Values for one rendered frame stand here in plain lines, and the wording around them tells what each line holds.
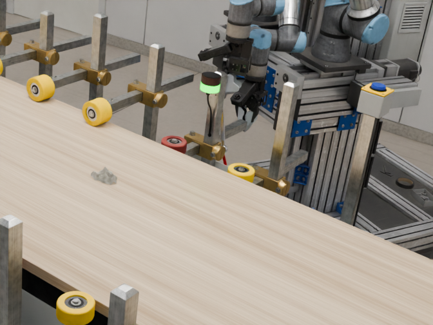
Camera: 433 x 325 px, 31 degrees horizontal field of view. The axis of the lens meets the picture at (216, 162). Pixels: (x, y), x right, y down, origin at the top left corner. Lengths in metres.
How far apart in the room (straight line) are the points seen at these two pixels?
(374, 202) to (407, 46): 0.83
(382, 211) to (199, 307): 2.14
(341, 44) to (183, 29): 2.88
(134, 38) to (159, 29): 0.24
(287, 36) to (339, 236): 0.94
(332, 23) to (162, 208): 1.16
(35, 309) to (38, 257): 0.13
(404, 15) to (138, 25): 2.98
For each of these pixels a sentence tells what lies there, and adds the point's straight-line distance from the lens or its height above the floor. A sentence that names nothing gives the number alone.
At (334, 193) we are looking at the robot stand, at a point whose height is 0.32.
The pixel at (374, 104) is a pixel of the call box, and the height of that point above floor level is 1.19.
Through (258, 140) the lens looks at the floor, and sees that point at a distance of 4.71.
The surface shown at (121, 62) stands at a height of 0.95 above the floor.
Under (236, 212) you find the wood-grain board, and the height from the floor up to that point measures 0.90.
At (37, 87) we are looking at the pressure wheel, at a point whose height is 0.95.
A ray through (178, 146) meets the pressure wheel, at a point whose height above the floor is 0.91.
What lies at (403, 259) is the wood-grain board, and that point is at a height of 0.90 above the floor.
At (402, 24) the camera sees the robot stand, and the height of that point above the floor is 1.12.
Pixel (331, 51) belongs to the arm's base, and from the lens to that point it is 2.93.
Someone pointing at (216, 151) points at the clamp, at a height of 0.86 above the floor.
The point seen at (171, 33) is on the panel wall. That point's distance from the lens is 5.75.
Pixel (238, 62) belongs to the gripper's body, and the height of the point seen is 1.14.
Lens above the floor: 1.92
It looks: 26 degrees down
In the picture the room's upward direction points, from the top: 8 degrees clockwise
